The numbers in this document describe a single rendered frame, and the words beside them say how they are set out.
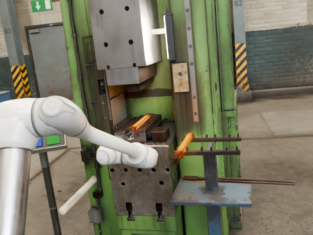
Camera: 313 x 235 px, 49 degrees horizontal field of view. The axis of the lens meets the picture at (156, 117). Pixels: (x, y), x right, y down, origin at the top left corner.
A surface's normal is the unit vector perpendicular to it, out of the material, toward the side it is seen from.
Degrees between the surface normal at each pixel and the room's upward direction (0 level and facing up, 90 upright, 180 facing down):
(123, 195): 90
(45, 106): 59
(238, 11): 90
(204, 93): 90
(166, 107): 90
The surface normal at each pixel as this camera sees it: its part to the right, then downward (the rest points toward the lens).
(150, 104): -0.24, 0.24
